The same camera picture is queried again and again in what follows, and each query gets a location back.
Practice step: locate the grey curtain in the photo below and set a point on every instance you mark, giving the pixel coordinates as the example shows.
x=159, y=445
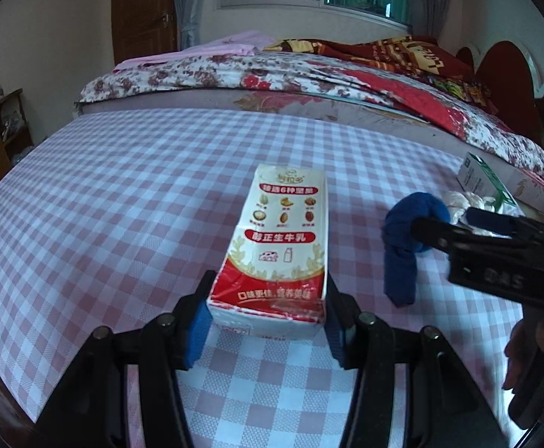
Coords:
x=192, y=0
x=428, y=0

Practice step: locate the red and white milk carton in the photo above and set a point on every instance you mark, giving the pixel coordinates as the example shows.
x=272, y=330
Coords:
x=276, y=242

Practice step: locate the wooden door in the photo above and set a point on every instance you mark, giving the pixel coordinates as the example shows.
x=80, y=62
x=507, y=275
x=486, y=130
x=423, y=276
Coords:
x=141, y=9

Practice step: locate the white printed box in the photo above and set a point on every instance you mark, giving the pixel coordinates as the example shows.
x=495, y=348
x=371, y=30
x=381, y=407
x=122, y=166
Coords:
x=533, y=191

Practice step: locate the green and white box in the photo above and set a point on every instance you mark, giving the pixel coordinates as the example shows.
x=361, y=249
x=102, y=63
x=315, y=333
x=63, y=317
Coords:
x=475, y=172

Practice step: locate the pink cloth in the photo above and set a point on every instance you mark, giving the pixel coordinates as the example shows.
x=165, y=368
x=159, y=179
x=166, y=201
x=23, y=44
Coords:
x=234, y=42

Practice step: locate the floral bed quilt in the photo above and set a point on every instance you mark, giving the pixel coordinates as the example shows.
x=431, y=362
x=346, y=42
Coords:
x=183, y=70

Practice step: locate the crumpled clear plastic bag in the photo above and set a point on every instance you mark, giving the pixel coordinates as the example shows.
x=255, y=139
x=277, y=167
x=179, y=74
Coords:
x=459, y=200

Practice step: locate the bed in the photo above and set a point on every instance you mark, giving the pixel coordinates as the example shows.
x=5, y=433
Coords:
x=300, y=102

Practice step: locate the dark blue cloth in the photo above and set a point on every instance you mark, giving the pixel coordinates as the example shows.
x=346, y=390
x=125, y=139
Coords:
x=398, y=270

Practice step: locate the person's right hand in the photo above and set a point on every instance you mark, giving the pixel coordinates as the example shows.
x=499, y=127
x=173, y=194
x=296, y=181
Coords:
x=519, y=354

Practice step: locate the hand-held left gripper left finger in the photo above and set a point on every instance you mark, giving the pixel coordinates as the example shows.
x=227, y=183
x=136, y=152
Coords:
x=195, y=336

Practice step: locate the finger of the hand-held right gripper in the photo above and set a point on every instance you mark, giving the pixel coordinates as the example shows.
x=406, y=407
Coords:
x=435, y=235
x=491, y=220

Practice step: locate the pink checkered tablecloth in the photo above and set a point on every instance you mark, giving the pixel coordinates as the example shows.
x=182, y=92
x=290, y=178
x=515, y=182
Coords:
x=113, y=196

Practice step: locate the red padded headboard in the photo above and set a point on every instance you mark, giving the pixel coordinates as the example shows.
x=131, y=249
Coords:
x=501, y=70

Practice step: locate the red patterned blanket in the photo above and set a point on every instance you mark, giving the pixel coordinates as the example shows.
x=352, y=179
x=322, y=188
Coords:
x=393, y=56

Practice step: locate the colourful printed pillow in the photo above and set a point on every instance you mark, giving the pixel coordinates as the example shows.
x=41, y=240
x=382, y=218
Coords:
x=459, y=88

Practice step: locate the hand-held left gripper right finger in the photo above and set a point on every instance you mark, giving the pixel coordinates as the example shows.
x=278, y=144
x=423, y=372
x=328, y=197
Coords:
x=337, y=336

